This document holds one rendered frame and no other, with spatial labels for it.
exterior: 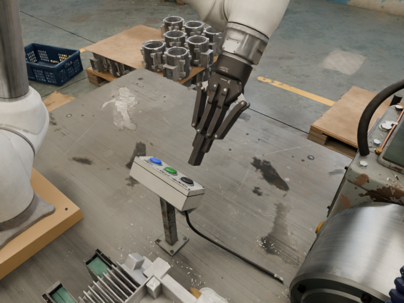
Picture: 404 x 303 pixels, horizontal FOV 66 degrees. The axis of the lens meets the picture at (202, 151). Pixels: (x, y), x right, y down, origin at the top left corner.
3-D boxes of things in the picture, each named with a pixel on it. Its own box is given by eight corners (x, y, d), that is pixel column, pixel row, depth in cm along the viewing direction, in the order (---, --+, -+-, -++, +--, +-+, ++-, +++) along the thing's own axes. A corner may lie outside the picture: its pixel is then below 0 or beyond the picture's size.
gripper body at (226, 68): (211, 48, 62) (194, 92, 64) (246, 61, 58) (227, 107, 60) (228, 58, 68) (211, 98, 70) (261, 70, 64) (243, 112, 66)
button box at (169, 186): (198, 207, 71) (207, 187, 70) (181, 212, 65) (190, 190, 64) (147, 173, 79) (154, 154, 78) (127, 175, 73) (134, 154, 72)
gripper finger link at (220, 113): (231, 89, 66) (237, 91, 65) (212, 137, 68) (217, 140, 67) (222, 85, 62) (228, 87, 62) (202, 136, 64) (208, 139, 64)
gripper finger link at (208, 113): (219, 84, 63) (213, 82, 63) (198, 134, 65) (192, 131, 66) (228, 88, 66) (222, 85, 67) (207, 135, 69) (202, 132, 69)
